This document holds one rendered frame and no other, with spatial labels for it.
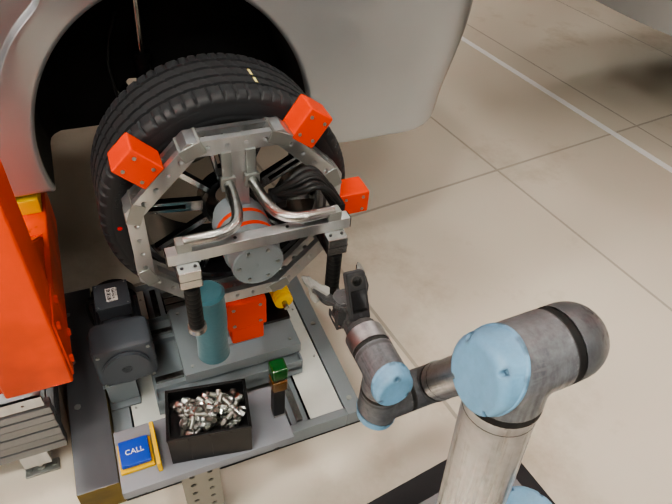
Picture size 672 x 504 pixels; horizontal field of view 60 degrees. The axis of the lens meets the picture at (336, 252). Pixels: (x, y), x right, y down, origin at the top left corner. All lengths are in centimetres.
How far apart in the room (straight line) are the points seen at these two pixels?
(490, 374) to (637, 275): 231
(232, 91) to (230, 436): 82
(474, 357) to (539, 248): 219
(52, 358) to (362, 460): 104
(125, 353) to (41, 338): 39
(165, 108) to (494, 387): 95
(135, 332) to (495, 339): 131
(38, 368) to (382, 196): 196
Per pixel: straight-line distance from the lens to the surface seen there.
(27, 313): 147
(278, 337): 205
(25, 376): 164
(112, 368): 190
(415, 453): 212
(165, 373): 207
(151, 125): 140
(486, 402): 82
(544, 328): 83
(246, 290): 167
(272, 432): 159
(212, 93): 139
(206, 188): 154
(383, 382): 122
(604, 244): 316
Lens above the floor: 184
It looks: 43 degrees down
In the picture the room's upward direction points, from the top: 6 degrees clockwise
